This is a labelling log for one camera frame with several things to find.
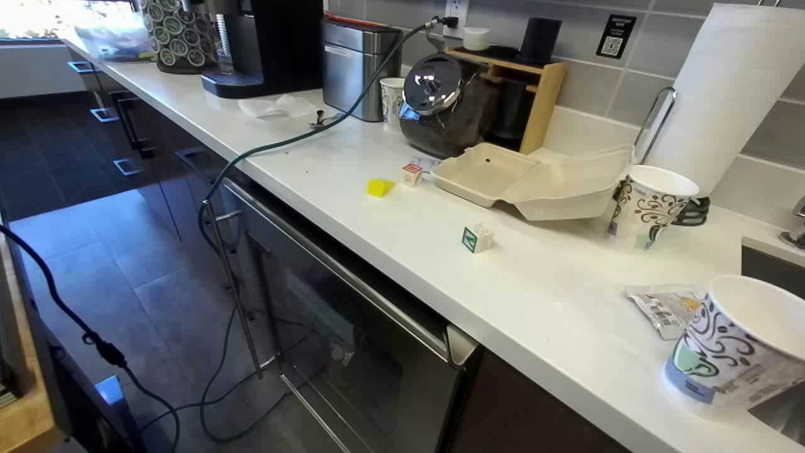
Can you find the foil snack packet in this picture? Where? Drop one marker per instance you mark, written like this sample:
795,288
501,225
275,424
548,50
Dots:
667,307

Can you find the white paper towel roll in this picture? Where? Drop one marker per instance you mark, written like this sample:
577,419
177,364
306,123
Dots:
730,90

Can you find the black box on rack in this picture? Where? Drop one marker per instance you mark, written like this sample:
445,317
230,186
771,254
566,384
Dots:
538,41

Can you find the beige open clamshell food pack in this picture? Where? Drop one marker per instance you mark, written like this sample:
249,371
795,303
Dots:
536,186

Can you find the small patterned paper cup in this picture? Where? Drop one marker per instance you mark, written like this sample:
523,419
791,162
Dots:
650,210

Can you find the black and white wall sticker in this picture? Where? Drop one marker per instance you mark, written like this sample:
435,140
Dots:
618,35

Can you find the stainless steel appliance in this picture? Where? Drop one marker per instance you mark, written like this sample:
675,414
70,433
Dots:
356,67

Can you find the yellow cube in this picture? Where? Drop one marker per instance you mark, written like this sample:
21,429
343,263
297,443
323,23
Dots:
381,186

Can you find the clear plastic wrapper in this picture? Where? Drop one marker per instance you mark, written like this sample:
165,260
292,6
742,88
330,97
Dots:
273,106

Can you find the large patterned paper cup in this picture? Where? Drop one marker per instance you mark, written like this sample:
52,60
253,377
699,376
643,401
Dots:
738,348

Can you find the coffee pod carousel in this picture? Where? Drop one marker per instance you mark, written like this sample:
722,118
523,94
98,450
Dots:
180,34

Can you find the green and white cube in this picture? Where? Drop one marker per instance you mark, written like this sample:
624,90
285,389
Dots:
477,239

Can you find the black coffee machine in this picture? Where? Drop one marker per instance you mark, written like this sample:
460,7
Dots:
277,41

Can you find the wooden rack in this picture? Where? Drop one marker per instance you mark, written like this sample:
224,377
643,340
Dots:
545,102

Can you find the small white container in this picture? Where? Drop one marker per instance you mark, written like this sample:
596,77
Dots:
474,38

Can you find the glass door undercounter appliance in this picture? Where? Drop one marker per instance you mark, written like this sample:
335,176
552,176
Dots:
361,353

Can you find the plain white paper cup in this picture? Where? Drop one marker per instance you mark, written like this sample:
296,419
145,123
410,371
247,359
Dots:
392,102

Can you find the white wall outlet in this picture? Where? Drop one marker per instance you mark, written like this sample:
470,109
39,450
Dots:
455,7

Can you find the wooden table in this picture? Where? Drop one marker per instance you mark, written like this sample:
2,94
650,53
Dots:
21,419

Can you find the red and white cube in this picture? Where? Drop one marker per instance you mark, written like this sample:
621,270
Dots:
410,175

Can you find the clear plastic container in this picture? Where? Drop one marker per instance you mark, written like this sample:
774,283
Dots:
108,34

